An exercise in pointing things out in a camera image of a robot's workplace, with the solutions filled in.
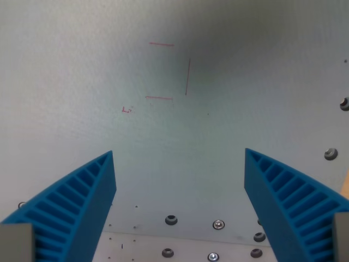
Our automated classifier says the light wooden board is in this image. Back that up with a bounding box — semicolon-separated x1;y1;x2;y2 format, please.
340;168;349;199

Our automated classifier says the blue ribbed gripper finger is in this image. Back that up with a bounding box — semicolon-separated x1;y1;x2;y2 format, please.
244;147;349;262
0;150;117;262

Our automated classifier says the light aluminium base plate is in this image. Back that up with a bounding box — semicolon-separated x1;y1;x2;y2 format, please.
91;231;276;262

